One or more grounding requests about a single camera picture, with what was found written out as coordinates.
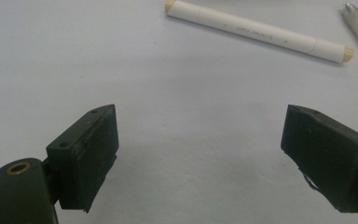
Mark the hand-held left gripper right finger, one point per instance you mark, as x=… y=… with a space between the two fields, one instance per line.
x=326 y=155

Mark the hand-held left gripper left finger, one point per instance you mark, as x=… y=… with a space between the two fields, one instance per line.
x=87 y=155

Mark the white marker with beige ends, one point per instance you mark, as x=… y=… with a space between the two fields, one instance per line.
x=254 y=31

